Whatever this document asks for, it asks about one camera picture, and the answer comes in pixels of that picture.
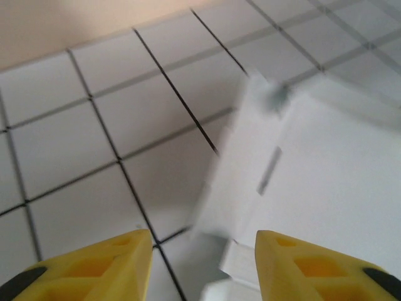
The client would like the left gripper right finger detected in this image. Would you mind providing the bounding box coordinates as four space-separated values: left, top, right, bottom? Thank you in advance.
255 230 401 301

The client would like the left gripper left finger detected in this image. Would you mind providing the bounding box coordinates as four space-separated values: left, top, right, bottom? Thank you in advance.
9 228 154 301

